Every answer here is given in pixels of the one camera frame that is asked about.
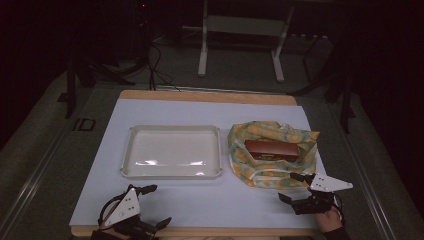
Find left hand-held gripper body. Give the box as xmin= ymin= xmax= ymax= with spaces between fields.
xmin=103 ymin=187 xmax=158 ymax=240

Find white plastic tray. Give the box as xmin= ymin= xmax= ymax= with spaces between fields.
xmin=119 ymin=124 xmax=224 ymax=180

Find person's right hand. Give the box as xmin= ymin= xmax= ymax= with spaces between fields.
xmin=314 ymin=206 xmax=344 ymax=234

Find black floor cables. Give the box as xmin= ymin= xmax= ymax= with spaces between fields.
xmin=145 ymin=41 xmax=182 ymax=92

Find metal floor rail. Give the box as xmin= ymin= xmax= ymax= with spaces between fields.
xmin=325 ymin=99 xmax=398 ymax=240
xmin=0 ymin=125 xmax=78 ymax=236

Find white table mat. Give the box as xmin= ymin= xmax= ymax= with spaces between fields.
xmin=69 ymin=97 xmax=327 ymax=232

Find yellow green patterned bag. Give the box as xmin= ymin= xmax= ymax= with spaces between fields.
xmin=227 ymin=120 xmax=321 ymax=190

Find black floor bracket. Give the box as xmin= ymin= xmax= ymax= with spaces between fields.
xmin=72 ymin=117 xmax=97 ymax=132

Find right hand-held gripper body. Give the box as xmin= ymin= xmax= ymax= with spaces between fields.
xmin=291 ymin=172 xmax=354 ymax=216

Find white metal stand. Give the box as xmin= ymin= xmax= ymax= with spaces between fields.
xmin=197 ymin=0 xmax=296 ymax=83

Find person's left hand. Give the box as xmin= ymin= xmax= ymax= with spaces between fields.
xmin=98 ymin=221 xmax=132 ymax=239

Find black metal stand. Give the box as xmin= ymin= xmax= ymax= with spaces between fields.
xmin=57 ymin=58 xmax=136 ymax=120
xmin=289 ymin=32 xmax=357 ymax=135

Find brown rectangular box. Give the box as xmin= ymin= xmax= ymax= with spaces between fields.
xmin=244 ymin=139 xmax=301 ymax=164

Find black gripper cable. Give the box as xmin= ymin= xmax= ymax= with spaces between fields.
xmin=332 ymin=194 xmax=347 ymax=225
xmin=97 ymin=192 xmax=132 ymax=226

